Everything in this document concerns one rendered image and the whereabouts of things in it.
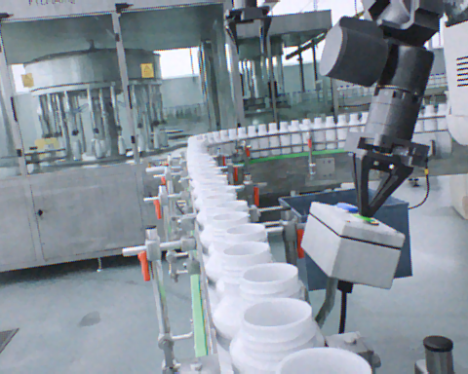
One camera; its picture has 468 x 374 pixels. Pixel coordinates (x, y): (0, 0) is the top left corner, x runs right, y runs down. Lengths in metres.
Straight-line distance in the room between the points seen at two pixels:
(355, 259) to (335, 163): 2.02
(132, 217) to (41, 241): 0.77
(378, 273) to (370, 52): 0.26
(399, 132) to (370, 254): 0.15
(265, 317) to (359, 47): 0.39
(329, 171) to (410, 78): 2.02
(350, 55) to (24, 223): 4.08
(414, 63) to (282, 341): 0.44
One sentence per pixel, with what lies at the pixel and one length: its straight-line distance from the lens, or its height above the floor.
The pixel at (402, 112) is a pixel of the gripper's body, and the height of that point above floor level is 1.24.
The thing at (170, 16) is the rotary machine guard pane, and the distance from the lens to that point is 4.33.
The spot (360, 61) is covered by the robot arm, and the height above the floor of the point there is 1.30.
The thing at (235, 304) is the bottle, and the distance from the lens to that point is 0.36.
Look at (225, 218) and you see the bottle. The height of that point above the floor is 1.16.
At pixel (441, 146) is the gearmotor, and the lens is 2.52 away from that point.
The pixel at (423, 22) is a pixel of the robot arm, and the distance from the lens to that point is 0.64.
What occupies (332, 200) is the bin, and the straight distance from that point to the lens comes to 1.74.
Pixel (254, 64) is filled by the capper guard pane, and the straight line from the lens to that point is 6.25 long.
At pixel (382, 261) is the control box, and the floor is 1.07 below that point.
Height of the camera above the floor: 1.27
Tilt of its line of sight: 9 degrees down
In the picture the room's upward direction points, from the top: 7 degrees counter-clockwise
